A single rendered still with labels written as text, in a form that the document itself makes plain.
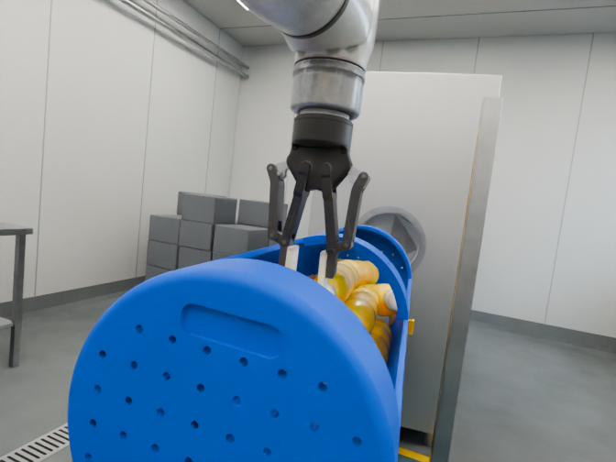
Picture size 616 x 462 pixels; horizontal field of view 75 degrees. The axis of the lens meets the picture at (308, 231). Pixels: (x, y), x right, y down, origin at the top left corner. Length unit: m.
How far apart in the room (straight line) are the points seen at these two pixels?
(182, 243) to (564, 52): 4.62
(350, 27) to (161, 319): 0.36
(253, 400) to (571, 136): 5.23
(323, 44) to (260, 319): 0.32
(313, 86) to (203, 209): 3.55
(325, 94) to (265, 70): 5.82
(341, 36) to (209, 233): 3.54
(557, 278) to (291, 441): 5.13
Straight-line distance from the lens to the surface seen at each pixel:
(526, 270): 5.33
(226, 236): 3.85
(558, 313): 5.46
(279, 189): 0.52
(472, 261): 1.51
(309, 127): 0.49
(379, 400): 0.31
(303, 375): 0.31
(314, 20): 0.45
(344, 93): 0.49
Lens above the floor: 1.30
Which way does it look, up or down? 5 degrees down
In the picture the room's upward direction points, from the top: 7 degrees clockwise
